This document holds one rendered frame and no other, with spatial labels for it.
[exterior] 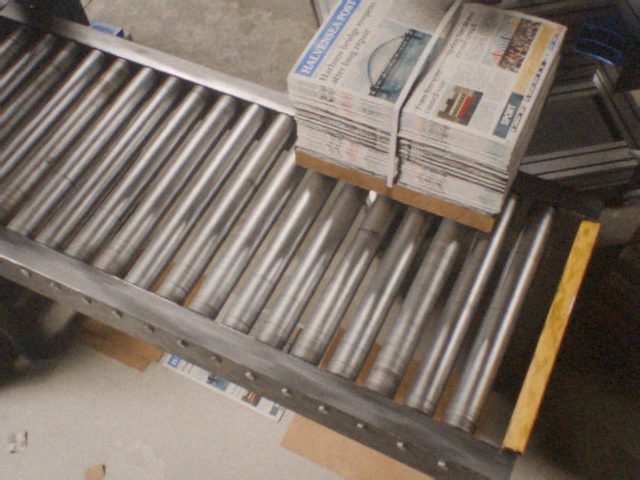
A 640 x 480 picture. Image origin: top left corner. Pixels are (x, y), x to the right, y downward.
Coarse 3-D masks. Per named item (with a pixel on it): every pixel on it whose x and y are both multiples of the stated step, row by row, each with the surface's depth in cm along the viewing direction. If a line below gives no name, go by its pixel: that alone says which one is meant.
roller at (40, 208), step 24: (144, 72) 146; (120, 96) 143; (144, 96) 145; (96, 120) 140; (120, 120) 141; (96, 144) 137; (72, 168) 134; (48, 192) 131; (24, 216) 128; (48, 216) 130
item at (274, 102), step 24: (24, 24) 156; (48, 24) 155; (72, 24) 155; (96, 48) 151; (120, 48) 150; (144, 48) 150; (168, 72) 146; (192, 72) 145; (216, 72) 145; (216, 96) 144; (240, 96) 141; (264, 96) 141; (288, 96) 140; (288, 144) 146; (528, 192) 125; (552, 192) 125; (576, 192) 125; (576, 216) 124; (552, 240) 132
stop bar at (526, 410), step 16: (592, 224) 119; (576, 240) 117; (592, 240) 117; (576, 256) 116; (576, 272) 114; (560, 288) 113; (576, 288) 113; (560, 304) 111; (560, 320) 110; (544, 336) 108; (560, 336) 108; (544, 352) 107; (544, 368) 106; (528, 384) 104; (544, 384) 104; (528, 400) 103; (512, 416) 102; (528, 416) 102; (512, 432) 101; (528, 432) 101; (512, 448) 100
